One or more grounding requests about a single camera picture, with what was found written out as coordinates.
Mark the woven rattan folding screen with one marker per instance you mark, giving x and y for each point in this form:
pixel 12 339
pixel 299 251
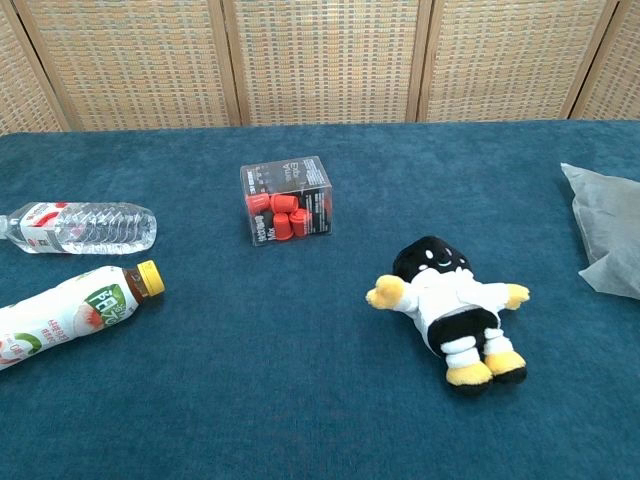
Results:
pixel 320 60

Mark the black and white plush toy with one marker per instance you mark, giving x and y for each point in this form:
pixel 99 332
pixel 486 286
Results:
pixel 450 300

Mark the clear plastic water bottle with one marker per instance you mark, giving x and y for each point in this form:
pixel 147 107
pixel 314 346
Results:
pixel 85 227

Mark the clear box of red capsules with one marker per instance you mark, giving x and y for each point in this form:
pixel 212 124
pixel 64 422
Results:
pixel 287 202

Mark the yellow cap tea bottle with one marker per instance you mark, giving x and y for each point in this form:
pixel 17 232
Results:
pixel 65 312

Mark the grey plastic bag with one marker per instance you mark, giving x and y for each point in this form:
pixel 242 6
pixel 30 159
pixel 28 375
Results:
pixel 607 220

